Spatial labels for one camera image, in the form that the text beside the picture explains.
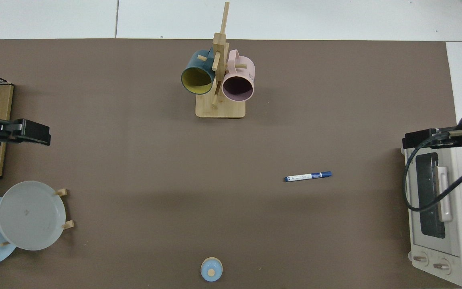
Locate blue and white marker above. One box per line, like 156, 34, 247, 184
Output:
284, 171, 332, 183

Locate pale toaster oven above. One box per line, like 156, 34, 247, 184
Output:
400, 142, 462, 287

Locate grey plate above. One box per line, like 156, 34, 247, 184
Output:
0, 181, 66, 251

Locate wooden plate rack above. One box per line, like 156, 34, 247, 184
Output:
0, 188, 75, 247

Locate brown table cloth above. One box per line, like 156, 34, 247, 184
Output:
0, 39, 458, 289

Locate dark teal cup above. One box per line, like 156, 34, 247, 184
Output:
181, 49, 216, 95

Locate pink cup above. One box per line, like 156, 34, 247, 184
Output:
221, 49, 255, 102

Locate wooden cup stand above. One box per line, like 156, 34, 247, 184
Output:
195, 2, 247, 118

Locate small blue round thing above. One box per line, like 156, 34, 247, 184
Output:
201, 257, 223, 282

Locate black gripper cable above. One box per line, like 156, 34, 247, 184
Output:
403, 134, 462, 212

